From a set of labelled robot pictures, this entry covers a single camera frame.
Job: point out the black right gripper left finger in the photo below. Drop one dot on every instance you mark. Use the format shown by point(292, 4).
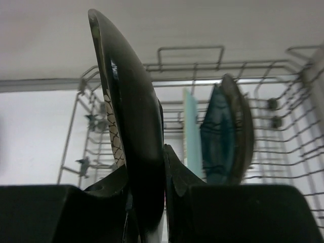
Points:
point(65, 213)

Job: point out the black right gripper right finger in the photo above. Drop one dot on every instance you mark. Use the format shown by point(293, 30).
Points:
point(199, 212)

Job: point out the light green floral plate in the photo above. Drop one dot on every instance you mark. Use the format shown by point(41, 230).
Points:
point(191, 135)

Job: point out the round cream plate metallic rim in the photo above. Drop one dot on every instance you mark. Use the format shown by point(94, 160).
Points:
point(244, 129)

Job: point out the square black floral plate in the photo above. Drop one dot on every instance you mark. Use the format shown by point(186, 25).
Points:
point(136, 110)

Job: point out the square teal plate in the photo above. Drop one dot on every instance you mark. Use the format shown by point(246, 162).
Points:
point(217, 134)

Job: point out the grey wire dish rack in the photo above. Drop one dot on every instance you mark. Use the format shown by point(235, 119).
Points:
point(286, 101)

